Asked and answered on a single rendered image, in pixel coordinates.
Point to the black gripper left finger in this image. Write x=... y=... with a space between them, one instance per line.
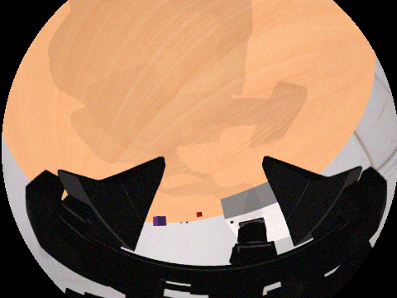
x=121 y=201

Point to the purple block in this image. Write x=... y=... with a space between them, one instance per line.
x=159 y=220

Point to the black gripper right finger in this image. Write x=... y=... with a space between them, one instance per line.
x=305 y=197

